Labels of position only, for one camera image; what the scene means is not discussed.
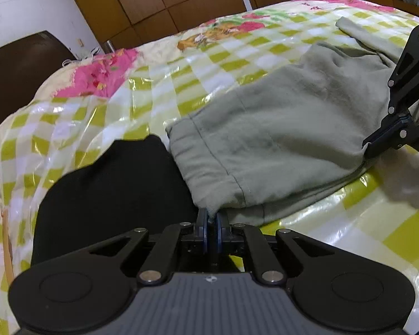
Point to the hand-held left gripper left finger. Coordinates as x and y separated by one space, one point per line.
204 232

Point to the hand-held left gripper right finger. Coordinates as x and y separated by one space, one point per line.
220 232

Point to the grey-green pants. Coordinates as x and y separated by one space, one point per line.
282 122

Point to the black cloth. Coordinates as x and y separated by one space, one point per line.
118 188

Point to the checkered floral bed cover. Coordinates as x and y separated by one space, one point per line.
230 59

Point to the wooden wardrobe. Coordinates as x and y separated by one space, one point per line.
153 3

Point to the dark brown headboard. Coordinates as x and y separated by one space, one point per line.
17 76

